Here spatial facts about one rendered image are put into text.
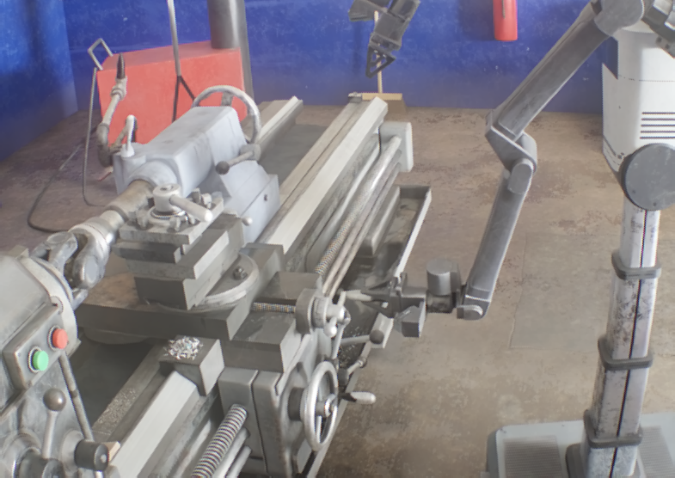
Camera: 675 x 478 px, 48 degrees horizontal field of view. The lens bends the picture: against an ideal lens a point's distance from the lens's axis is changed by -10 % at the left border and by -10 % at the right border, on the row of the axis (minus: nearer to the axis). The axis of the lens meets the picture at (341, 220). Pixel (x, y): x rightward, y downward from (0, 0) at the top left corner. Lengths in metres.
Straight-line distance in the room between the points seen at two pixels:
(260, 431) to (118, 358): 0.43
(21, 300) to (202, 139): 1.04
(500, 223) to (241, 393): 0.64
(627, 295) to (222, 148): 1.09
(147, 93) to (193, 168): 2.75
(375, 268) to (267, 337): 1.25
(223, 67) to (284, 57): 1.48
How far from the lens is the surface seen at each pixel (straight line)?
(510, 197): 1.61
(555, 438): 2.38
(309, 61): 6.05
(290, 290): 1.90
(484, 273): 1.73
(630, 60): 1.61
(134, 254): 1.71
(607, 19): 1.41
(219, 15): 4.72
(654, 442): 2.40
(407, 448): 2.74
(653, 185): 1.71
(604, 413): 2.06
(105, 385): 1.95
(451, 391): 2.98
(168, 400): 1.66
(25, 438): 1.14
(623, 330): 1.93
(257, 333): 1.76
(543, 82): 1.49
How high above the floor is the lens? 1.81
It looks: 25 degrees down
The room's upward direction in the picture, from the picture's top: 5 degrees counter-clockwise
